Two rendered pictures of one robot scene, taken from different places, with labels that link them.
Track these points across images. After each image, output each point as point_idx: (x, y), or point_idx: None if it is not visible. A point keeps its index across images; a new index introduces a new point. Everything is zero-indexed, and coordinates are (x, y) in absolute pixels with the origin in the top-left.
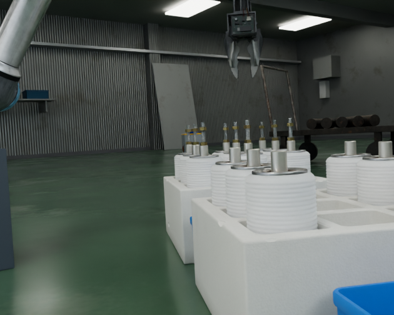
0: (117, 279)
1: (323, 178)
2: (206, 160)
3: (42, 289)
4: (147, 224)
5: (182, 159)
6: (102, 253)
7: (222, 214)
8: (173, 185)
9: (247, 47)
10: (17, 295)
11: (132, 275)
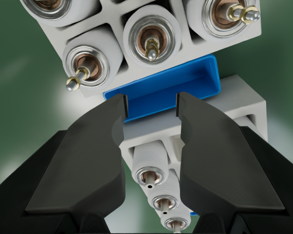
0: (70, 103)
1: (254, 22)
2: (100, 89)
3: (36, 119)
4: None
5: (34, 18)
6: (11, 38)
7: (147, 188)
8: (51, 44)
9: (181, 194)
10: (30, 127)
11: (76, 95)
